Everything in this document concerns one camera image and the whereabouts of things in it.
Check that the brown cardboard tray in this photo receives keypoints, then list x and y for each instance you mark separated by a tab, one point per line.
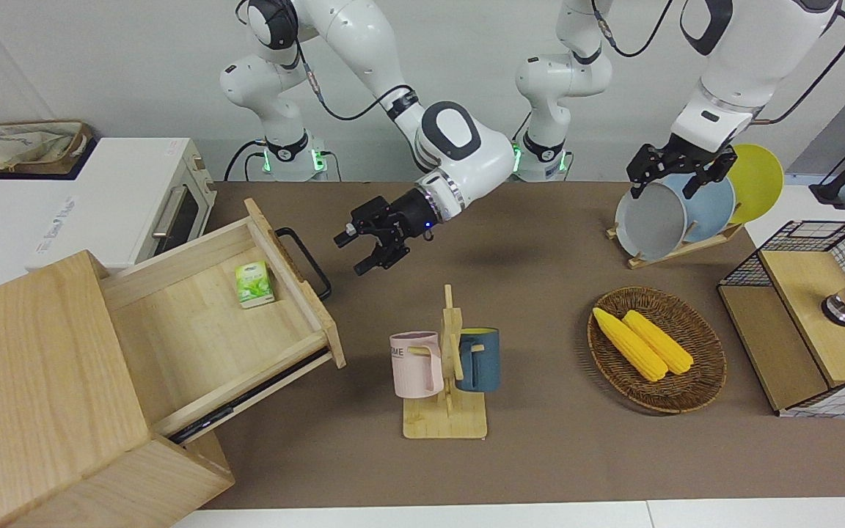
81	143

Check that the dark blue mug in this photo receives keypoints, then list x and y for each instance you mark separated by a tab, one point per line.
485	359

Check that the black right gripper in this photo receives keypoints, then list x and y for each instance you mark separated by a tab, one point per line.
411	216

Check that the yellow plate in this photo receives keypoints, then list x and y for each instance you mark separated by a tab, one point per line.
756	180

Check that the wooden plate rack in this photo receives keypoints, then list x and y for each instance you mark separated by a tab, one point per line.
686	246

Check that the light wooden drawer cabinet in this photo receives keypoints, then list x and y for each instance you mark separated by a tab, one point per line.
26	381

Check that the pink mug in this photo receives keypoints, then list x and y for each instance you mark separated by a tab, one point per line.
408	374

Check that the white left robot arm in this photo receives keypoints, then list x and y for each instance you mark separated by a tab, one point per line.
730	66

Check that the beige cloth bag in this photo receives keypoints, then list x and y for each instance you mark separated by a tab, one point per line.
12	147

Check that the white toaster oven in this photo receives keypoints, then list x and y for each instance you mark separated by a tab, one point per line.
122	198

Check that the green tissue pack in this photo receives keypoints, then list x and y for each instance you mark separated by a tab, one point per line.
254	284

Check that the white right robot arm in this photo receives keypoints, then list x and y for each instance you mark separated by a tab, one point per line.
459	139

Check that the yellow corn cob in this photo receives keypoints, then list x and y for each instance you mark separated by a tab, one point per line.
661	341
631	346

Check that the light blue plate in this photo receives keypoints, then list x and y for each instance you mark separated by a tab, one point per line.
712	213

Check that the grey plate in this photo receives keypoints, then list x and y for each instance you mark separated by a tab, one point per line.
650	224

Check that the brown table mat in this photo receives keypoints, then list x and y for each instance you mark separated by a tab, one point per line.
540	455

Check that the light wooden drawer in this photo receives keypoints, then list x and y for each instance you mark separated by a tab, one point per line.
195	330

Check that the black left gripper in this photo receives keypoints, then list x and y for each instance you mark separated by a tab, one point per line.
686	160

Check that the wooden mug tree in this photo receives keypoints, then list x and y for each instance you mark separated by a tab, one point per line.
444	422

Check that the brown wicker basket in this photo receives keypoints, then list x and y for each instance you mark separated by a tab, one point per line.
694	381

